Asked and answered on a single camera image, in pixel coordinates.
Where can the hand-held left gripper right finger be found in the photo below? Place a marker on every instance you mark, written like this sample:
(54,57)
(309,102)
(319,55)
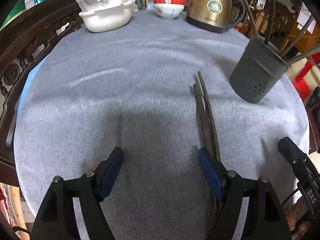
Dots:
(210,172)

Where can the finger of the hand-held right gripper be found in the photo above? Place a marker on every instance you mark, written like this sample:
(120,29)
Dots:
(292,152)

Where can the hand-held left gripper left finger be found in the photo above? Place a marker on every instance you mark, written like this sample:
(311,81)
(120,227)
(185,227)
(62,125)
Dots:
(111,172)

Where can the dark wooden chopstick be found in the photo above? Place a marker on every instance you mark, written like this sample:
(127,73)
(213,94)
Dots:
(298,36)
(246,7)
(201,115)
(269,10)
(208,112)
(306,54)

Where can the dark grey chopstick holder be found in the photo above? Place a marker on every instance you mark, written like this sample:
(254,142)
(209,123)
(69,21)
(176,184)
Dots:
(257,75)

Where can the person's right hand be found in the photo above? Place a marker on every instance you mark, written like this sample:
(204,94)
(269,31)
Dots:
(296,217)

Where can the red plastic chair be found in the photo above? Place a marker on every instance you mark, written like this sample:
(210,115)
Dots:
(303,80)

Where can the grey table cloth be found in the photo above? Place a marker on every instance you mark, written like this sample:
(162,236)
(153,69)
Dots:
(137,80)

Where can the blue table cover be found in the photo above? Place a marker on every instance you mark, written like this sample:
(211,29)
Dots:
(32,80)

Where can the carved dark wooden sideboard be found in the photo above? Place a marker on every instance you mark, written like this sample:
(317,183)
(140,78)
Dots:
(30,42)

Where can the white plastic basin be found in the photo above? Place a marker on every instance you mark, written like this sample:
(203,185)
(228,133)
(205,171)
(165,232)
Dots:
(107,17)

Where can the golden electric kettle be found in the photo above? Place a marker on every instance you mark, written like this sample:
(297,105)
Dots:
(210,7)

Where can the white bowl with red emblem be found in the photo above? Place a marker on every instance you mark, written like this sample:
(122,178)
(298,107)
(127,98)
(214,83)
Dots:
(168,12)

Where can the green thermos flask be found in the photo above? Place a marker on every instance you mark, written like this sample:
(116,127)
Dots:
(11,15)

